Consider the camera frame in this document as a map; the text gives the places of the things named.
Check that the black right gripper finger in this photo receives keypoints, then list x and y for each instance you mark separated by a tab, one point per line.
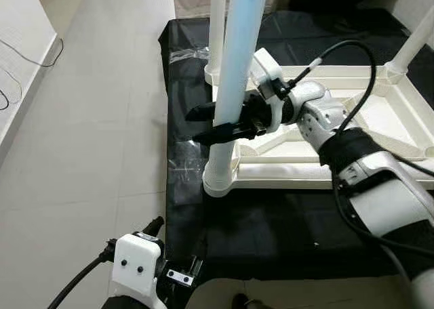
202	112
224	133

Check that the silver right arm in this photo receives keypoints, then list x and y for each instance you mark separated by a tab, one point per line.
325	116

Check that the clear tape cross patch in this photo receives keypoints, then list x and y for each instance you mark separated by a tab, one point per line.
186	167

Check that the clear tape strip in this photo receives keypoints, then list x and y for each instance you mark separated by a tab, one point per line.
188	53

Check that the black robot foot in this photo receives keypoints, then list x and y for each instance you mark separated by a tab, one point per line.
241	302

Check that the black table cloth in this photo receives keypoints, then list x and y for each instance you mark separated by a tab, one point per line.
271	234

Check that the beige cloth covered bench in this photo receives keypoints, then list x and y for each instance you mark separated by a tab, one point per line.
193	1

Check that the black round wok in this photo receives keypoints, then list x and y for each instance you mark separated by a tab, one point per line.
339	3

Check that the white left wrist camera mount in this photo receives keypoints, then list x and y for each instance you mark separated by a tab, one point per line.
135	261

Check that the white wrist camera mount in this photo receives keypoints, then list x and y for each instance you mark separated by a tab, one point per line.
135	261
266	65

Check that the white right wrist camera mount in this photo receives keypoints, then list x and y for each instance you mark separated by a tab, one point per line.
266	65

